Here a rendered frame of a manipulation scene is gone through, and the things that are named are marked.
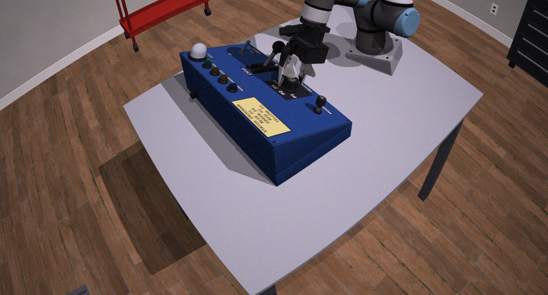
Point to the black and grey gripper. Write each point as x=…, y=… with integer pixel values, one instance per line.
x=308, y=47

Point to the blue control console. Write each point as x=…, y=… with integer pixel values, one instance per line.
x=281, y=129

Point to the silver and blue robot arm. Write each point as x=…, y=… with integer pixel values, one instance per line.
x=374, y=20

